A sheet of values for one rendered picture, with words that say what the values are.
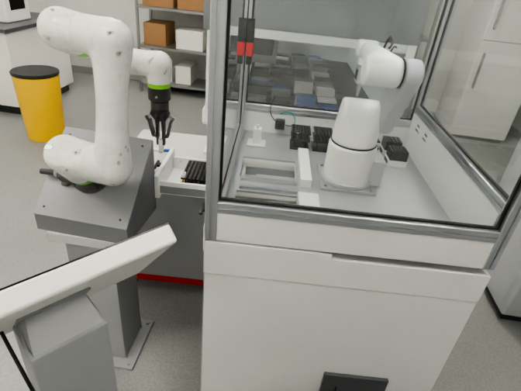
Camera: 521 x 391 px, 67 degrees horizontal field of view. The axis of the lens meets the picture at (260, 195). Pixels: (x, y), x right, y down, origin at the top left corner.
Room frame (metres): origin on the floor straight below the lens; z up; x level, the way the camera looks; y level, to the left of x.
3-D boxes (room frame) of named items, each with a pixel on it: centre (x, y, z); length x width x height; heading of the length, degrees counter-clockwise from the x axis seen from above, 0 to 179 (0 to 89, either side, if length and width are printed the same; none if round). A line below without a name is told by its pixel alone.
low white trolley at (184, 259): (1.98, 0.48, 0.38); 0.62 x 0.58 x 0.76; 0
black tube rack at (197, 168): (1.57, 0.24, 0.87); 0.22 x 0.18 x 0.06; 90
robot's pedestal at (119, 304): (1.32, 0.66, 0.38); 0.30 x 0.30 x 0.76; 86
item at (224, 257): (1.54, -0.31, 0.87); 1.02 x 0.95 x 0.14; 0
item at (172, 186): (1.57, 0.23, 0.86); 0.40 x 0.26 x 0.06; 90
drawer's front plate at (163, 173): (1.57, 0.44, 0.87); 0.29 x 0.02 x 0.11; 0
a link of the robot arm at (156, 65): (1.61, 0.47, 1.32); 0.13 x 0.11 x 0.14; 82
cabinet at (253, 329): (1.53, -0.30, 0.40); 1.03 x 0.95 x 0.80; 0
